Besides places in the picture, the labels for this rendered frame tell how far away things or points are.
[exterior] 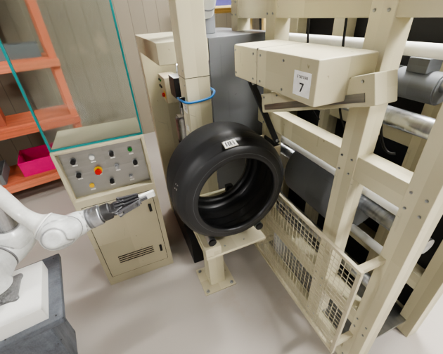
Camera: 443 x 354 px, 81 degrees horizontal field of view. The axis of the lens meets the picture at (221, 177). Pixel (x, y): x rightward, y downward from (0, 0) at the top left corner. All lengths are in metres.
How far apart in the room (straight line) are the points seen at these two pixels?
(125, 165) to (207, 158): 0.93
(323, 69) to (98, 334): 2.19
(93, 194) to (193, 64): 1.15
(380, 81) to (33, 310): 1.76
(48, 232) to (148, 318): 1.40
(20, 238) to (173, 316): 1.17
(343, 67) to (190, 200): 0.76
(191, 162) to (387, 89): 0.73
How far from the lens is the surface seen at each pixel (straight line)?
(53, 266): 1.98
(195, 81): 1.37
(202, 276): 2.39
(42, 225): 1.11
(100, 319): 2.42
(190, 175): 1.10
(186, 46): 1.34
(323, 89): 0.94
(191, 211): 1.18
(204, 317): 2.20
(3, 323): 1.73
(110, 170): 1.91
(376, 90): 0.95
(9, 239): 1.76
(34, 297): 1.75
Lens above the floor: 1.92
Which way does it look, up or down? 33 degrees down
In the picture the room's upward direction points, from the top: 4 degrees counter-clockwise
